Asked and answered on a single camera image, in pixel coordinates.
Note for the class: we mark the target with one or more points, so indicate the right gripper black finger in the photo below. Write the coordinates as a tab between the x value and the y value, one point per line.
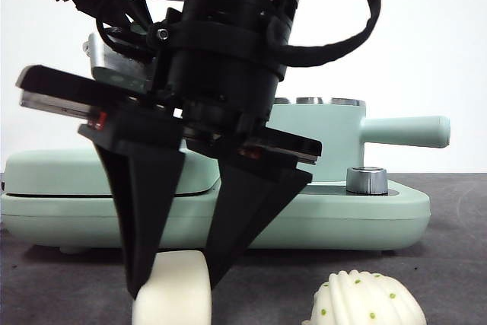
243	207
144	188

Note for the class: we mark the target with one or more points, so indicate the green griddle lid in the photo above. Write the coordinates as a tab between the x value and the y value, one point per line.
49	173

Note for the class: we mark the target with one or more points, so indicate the silver grey wrist camera box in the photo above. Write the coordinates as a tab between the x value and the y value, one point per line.
114	62

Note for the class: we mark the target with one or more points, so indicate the silver control knob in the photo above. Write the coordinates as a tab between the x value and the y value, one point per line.
366	181

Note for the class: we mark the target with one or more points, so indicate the plain white rectangular bun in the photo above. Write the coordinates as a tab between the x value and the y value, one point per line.
179	290

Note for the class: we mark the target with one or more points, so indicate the ribbed white bun green dots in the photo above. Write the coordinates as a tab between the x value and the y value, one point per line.
361	302

